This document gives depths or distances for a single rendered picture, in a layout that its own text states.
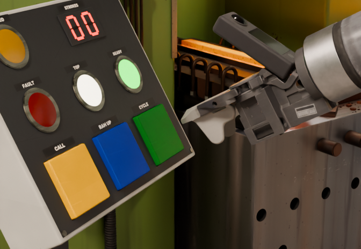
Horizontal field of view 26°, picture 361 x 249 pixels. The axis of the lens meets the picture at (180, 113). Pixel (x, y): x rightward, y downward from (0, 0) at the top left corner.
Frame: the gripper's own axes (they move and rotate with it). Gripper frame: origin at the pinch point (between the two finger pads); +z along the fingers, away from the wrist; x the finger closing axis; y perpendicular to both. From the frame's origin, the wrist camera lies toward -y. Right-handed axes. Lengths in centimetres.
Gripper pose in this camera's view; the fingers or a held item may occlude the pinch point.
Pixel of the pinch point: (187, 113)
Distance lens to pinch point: 107.9
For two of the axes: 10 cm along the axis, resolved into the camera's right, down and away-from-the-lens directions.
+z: -7.7, 3.6, 5.3
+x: 4.7, -2.6, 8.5
